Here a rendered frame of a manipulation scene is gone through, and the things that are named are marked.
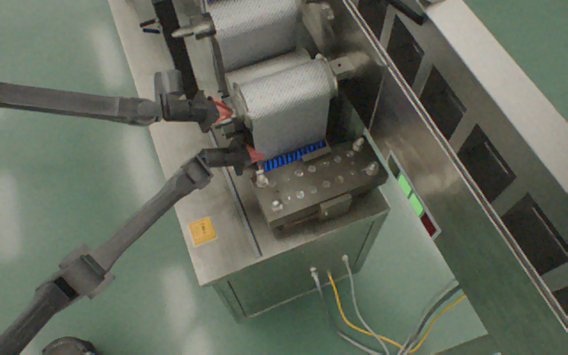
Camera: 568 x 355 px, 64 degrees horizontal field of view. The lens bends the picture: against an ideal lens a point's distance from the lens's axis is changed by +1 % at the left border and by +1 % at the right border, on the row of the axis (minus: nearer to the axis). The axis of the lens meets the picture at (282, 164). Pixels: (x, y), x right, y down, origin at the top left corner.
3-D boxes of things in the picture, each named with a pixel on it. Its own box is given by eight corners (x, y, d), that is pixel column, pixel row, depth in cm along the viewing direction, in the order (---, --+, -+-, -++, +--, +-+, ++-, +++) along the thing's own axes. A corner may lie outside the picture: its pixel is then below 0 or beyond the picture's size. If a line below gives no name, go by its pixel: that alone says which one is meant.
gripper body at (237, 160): (242, 176, 135) (220, 177, 130) (231, 149, 139) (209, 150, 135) (251, 163, 130) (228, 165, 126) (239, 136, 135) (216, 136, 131)
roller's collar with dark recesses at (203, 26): (191, 29, 132) (186, 12, 127) (210, 23, 133) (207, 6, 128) (198, 44, 130) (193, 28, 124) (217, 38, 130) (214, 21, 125)
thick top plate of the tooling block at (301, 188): (250, 185, 145) (249, 177, 140) (362, 144, 152) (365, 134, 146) (269, 229, 138) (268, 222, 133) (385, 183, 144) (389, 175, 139)
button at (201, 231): (189, 226, 146) (187, 224, 144) (209, 218, 147) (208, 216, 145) (195, 246, 143) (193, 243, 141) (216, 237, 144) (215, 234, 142)
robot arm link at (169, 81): (138, 124, 116) (138, 116, 108) (131, 81, 117) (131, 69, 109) (185, 120, 120) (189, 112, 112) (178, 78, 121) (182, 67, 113)
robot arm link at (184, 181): (94, 299, 100) (59, 264, 97) (87, 299, 104) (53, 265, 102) (216, 180, 126) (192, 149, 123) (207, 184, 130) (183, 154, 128)
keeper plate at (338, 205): (317, 216, 146) (319, 203, 136) (345, 206, 148) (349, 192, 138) (320, 224, 145) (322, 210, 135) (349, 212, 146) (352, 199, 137)
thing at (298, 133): (256, 164, 144) (252, 133, 127) (324, 139, 147) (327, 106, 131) (257, 165, 143) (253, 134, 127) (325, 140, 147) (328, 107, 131)
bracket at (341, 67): (327, 65, 129) (328, 60, 127) (346, 59, 130) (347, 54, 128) (335, 78, 127) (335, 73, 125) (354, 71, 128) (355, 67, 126)
